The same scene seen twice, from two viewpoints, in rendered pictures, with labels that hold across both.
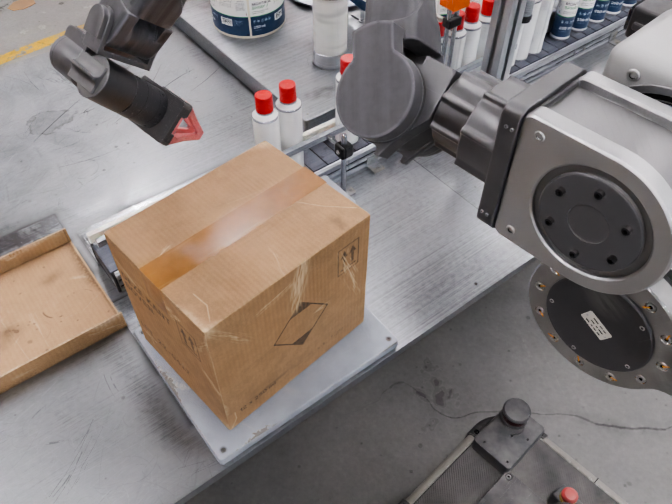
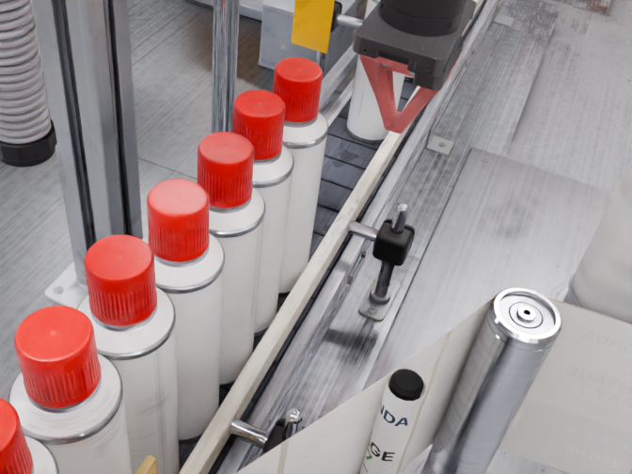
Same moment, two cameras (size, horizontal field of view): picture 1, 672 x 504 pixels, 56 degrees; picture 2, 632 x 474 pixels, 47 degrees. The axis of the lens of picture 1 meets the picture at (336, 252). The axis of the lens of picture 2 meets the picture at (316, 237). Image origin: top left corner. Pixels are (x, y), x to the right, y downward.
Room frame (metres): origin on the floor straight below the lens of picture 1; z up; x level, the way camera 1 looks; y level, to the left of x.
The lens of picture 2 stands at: (1.66, -0.45, 1.34)
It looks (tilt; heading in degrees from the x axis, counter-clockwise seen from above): 43 degrees down; 144
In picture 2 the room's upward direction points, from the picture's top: 9 degrees clockwise
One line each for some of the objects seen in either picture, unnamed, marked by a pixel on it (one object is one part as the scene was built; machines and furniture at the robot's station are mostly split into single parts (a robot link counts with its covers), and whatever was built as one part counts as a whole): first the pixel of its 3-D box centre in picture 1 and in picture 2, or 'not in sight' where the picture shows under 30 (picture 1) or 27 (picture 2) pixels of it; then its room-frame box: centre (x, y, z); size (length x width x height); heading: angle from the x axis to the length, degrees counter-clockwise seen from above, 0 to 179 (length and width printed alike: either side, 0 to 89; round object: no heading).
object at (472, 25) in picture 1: (466, 46); (221, 268); (1.34, -0.30, 0.98); 0.05 x 0.05 x 0.20
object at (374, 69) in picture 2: not in sight; (409, 72); (1.27, -0.11, 1.06); 0.07 x 0.07 x 0.09; 39
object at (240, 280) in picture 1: (248, 281); not in sight; (0.63, 0.14, 0.99); 0.30 x 0.24 x 0.27; 135
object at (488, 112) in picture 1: (495, 129); not in sight; (0.42, -0.13, 1.45); 0.09 x 0.08 x 0.12; 134
